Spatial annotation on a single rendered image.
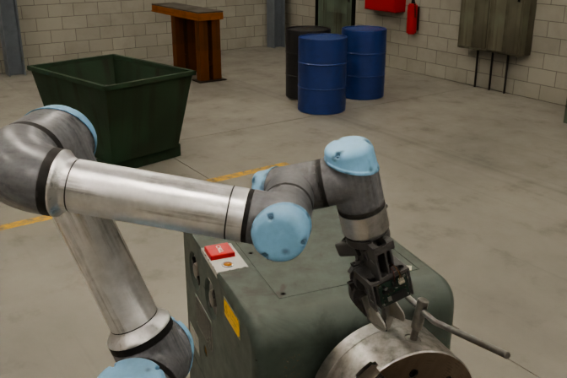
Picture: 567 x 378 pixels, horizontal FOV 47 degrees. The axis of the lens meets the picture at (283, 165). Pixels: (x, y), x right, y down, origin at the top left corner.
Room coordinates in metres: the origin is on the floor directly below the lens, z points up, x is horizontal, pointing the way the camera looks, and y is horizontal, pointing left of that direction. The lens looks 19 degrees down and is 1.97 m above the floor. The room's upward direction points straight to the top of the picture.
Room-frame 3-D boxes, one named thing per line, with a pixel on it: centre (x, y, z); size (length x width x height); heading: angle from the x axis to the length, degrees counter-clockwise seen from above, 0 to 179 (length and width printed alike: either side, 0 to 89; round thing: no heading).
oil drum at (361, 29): (8.55, -1.04, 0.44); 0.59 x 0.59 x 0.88
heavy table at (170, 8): (10.10, 1.47, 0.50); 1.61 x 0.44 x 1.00; 34
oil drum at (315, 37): (7.79, -0.47, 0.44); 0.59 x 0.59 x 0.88
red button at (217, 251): (1.42, 0.15, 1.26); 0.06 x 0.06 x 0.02; 22
